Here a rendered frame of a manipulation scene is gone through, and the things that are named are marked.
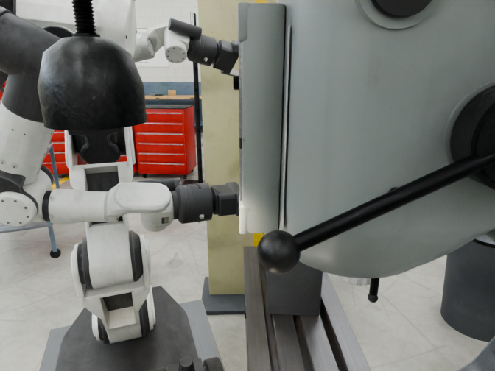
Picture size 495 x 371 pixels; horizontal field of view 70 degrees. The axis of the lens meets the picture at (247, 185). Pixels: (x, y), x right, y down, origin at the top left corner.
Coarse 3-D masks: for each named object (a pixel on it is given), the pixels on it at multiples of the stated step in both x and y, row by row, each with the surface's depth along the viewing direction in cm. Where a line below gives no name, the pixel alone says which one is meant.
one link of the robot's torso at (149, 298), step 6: (150, 288) 132; (150, 294) 128; (150, 300) 123; (150, 306) 120; (150, 312) 119; (96, 318) 115; (150, 318) 119; (96, 324) 114; (150, 324) 119; (96, 330) 114; (96, 336) 114
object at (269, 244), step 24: (480, 96) 23; (456, 120) 24; (480, 120) 22; (456, 144) 24; (480, 144) 22; (456, 168) 22; (480, 168) 22; (408, 192) 23; (432, 192) 23; (336, 216) 24; (360, 216) 23; (264, 240) 24; (288, 240) 23; (312, 240) 23; (264, 264) 23; (288, 264) 23
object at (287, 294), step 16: (288, 272) 77; (304, 272) 76; (320, 272) 76; (272, 288) 78; (288, 288) 78; (304, 288) 78; (320, 288) 77; (272, 304) 79; (288, 304) 79; (304, 304) 79
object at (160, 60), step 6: (138, 30) 851; (144, 30) 852; (138, 36) 856; (162, 48) 866; (156, 54) 870; (162, 54) 870; (144, 60) 873; (150, 60) 874; (156, 60) 874; (162, 60) 875; (168, 60) 875; (138, 66) 877; (144, 66) 878; (150, 66) 878; (156, 66) 878; (162, 66) 879; (168, 66) 879
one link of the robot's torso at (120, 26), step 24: (0, 0) 62; (24, 0) 62; (48, 0) 63; (72, 0) 65; (96, 0) 66; (120, 0) 72; (48, 24) 63; (72, 24) 63; (96, 24) 64; (120, 24) 68; (0, 72) 73
